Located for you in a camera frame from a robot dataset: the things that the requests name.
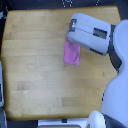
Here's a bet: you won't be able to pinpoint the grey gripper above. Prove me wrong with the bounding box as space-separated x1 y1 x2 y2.
68 19 77 32

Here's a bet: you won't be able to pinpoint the pink cloth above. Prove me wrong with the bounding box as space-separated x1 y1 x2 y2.
63 41 80 66

